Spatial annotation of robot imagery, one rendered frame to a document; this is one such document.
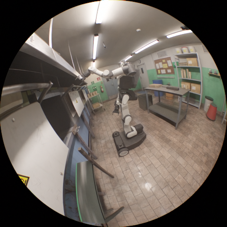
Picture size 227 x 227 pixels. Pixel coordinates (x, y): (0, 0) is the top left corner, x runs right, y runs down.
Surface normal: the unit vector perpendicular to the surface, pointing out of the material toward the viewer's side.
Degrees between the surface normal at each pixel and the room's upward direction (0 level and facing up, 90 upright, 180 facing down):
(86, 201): 0
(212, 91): 90
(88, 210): 0
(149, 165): 0
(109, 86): 90
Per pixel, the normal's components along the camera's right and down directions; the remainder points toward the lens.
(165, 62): -0.92, 0.36
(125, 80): 0.10, 0.54
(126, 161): -0.29, -0.86
